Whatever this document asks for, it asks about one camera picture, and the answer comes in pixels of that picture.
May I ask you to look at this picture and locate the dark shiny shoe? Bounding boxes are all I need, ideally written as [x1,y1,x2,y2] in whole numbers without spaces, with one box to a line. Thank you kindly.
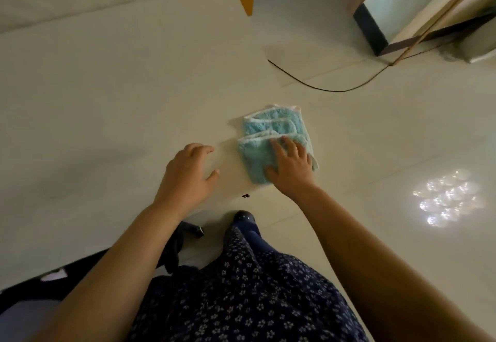
[234,210,265,238]

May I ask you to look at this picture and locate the black office chair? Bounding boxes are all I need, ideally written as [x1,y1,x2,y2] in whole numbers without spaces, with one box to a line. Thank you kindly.
[0,221,205,315]

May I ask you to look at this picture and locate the person's left hand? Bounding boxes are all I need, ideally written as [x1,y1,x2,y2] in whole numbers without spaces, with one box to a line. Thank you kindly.
[152,142,221,223]

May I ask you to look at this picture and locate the person's right hand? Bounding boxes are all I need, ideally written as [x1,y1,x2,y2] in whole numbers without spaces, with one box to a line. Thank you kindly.
[263,136,318,202]

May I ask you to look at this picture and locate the thin dark cable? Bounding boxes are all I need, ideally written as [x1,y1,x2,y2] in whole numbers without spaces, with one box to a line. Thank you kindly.
[267,58,393,93]

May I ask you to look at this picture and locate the blue fluffy cloth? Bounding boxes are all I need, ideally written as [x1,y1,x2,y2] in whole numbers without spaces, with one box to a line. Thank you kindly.
[237,104,320,185]

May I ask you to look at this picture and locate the person's right forearm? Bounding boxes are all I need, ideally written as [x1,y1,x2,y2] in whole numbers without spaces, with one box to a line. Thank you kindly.
[292,182,496,342]

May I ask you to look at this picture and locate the dark floral dress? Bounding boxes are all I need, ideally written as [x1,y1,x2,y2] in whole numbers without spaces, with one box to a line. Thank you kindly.
[126,223,369,342]

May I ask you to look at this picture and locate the white wooden desk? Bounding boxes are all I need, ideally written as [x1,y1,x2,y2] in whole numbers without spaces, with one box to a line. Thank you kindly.
[0,0,324,288]

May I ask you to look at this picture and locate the wooden pole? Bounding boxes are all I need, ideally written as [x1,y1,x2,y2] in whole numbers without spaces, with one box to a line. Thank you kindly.
[390,0,496,67]

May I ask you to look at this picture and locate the person's blue trouser leg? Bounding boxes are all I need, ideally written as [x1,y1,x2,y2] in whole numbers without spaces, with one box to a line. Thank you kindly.
[242,229,280,255]

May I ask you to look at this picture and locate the person's left forearm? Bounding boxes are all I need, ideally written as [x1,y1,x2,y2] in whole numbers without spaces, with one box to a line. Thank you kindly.
[33,205,183,342]

